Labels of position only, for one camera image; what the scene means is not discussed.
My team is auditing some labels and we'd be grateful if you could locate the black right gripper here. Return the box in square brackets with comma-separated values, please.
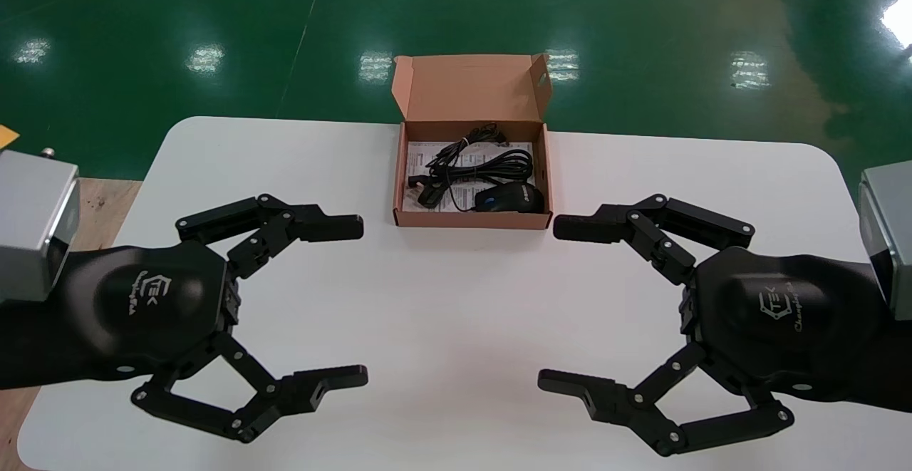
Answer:
[538, 195, 912, 457]

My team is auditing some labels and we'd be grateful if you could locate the black wired computer mouse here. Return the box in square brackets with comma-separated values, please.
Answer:
[426, 123, 546, 214]

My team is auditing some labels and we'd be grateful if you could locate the black power cord with plug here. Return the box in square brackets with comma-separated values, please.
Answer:
[408, 145, 535, 209]

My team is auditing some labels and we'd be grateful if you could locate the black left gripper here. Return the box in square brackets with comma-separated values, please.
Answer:
[0, 195, 370, 444]

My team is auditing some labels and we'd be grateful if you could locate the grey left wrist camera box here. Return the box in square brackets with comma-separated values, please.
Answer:
[0, 147, 81, 305]

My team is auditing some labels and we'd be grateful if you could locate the printed paper manual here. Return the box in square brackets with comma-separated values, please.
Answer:
[403, 141, 537, 215]

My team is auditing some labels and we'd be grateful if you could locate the brown cardboard storage box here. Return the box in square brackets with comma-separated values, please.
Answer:
[390, 53, 554, 231]

